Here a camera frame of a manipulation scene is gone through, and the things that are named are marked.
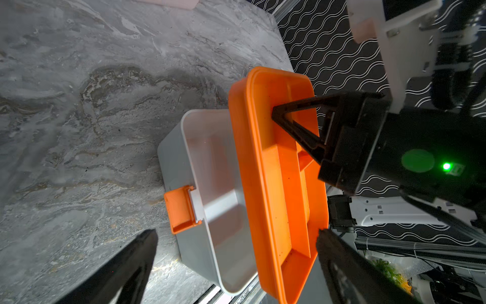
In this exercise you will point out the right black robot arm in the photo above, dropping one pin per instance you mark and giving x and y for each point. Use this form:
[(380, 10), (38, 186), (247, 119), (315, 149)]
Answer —
[(424, 136)]

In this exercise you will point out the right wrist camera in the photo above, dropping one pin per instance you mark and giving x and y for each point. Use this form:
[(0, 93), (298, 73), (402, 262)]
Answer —
[(405, 35)]

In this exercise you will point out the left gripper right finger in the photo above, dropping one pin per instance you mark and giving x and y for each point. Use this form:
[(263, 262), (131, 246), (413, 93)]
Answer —
[(350, 278)]

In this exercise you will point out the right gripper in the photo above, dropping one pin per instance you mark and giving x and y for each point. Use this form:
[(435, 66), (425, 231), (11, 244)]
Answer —
[(353, 144)]

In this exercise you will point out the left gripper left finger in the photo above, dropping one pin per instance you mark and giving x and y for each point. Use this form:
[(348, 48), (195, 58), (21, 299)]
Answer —
[(124, 277)]

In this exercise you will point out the light blue first aid box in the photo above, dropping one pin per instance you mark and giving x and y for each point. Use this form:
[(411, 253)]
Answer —
[(205, 200)]

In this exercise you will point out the orange tray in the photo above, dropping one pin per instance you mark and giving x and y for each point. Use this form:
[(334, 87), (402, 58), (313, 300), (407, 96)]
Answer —
[(286, 202)]

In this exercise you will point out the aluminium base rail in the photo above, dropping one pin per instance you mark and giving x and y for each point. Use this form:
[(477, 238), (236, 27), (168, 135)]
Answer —
[(440, 264)]

